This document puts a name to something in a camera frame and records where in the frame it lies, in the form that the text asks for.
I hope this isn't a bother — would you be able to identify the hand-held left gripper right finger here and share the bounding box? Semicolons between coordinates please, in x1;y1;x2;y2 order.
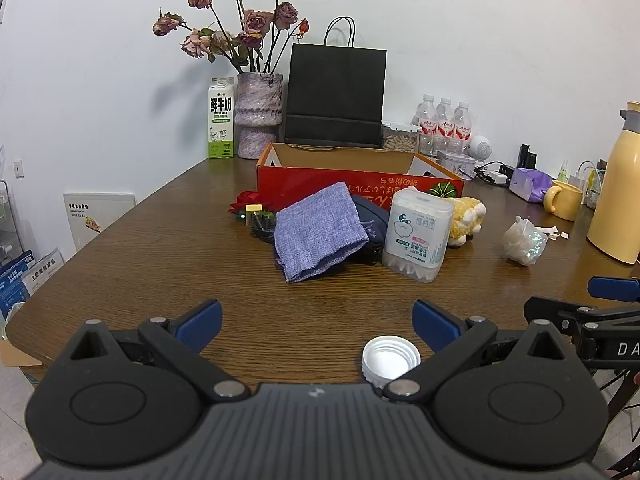
382;299;573;403

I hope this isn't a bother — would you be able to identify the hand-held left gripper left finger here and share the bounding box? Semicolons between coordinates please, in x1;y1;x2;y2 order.
70;299;251;403

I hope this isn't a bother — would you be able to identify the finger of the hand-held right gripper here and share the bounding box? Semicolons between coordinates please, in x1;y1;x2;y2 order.
523;296;596;328
587;276;640;304

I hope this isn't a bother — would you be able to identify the braided black white cable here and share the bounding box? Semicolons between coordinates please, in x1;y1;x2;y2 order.
249;213;277;244

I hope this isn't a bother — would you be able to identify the yellow plush toy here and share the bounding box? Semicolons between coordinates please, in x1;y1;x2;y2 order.
446;196;487;247

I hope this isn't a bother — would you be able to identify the dark blue pouch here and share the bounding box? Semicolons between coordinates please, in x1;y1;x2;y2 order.
345;194;391;267

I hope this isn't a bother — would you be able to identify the red orange cardboard box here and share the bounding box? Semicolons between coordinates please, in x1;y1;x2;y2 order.
256;142;465;212

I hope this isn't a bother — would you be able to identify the brown wooden desktop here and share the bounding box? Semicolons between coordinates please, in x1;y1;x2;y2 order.
4;156;640;401

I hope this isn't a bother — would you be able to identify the white bottle cap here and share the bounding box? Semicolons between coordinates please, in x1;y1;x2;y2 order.
361;335;423;392

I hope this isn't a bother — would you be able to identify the crumpled clear plastic bag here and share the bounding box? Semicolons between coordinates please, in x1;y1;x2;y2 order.
502;215;549;266

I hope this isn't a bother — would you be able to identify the clear cotton swab box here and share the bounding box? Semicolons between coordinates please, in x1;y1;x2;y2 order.
382;186;455;285

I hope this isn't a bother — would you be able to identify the yellow mug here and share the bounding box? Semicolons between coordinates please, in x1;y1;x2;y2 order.
543;179;585;222

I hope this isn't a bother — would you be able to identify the yellow thermos jug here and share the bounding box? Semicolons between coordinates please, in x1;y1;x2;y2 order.
586;101;640;265

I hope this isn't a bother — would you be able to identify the purple tissue pack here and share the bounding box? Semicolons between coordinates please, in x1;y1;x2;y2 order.
508;167;555;205

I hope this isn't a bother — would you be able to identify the red artificial rose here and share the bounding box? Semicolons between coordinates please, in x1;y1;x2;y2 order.
228;190;277;217

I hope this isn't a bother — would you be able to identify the purple woven cloth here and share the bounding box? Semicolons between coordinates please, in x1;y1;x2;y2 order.
273;181;370;284

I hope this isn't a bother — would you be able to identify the white board panel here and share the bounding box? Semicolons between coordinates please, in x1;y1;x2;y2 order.
63;191;137;256

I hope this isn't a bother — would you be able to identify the small white box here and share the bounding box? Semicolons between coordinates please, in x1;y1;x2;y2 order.
442;152;477;181

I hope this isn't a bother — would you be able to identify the white leaflet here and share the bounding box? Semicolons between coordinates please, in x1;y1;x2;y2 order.
22;248;65;296

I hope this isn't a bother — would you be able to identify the white round speaker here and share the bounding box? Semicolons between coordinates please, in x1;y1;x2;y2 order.
467;134;494;162

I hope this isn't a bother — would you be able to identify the clear glass jar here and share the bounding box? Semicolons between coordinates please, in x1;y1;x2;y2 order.
419;133;450;162

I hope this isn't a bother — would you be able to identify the brown cardboard carton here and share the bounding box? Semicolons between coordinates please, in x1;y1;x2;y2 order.
0;339;44;369

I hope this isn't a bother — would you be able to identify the clear jar of wooden sticks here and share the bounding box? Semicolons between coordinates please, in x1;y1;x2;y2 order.
382;122;420;154

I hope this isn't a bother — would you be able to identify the blue leaflet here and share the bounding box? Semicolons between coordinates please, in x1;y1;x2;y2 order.
0;252;36;322

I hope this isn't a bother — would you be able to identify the white green milk carton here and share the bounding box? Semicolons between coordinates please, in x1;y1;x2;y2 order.
207;77;236;160

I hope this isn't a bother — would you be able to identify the red label water bottle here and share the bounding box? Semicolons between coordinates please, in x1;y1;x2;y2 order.
452;101;474;155
434;97;455;153
412;93;437;155

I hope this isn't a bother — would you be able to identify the purple marbled vase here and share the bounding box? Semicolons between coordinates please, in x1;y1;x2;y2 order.
234;72;284;160

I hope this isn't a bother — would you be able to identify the black paper bag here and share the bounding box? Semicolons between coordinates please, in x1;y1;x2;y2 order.
283;16;388;150

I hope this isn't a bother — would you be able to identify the dried pink rose bouquet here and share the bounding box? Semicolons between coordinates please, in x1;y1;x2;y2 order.
152;0;311;74

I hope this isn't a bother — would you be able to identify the white charger with cable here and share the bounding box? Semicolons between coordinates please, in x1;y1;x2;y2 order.
474;161;514;186

